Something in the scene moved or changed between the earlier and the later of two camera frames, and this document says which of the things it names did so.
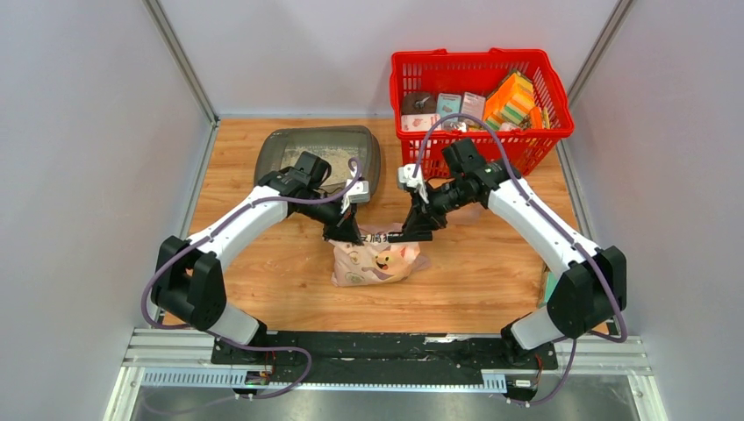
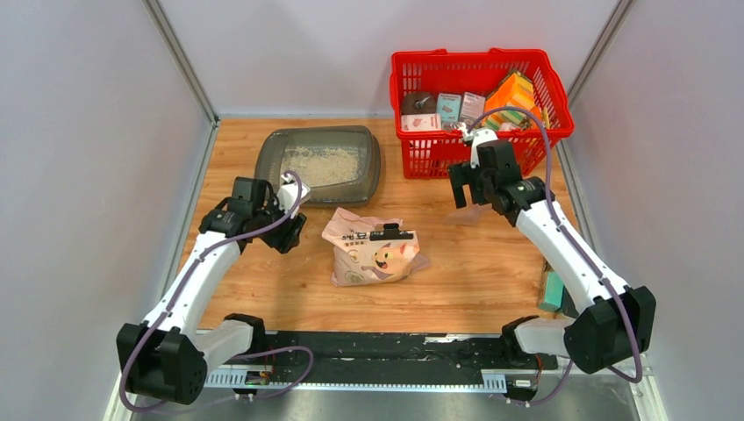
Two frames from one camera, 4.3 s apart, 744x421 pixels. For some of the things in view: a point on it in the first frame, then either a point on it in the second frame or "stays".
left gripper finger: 346,228 to 291,234
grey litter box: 335,146 stays
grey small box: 474,105 stays
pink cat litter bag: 375,260 stays
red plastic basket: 518,94 stays
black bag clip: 410,235 to 391,231
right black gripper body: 447,196 to 484,188
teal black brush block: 550,283 stays
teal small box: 447,104 stays
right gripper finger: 418,224 to 465,175
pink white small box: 419,122 stays
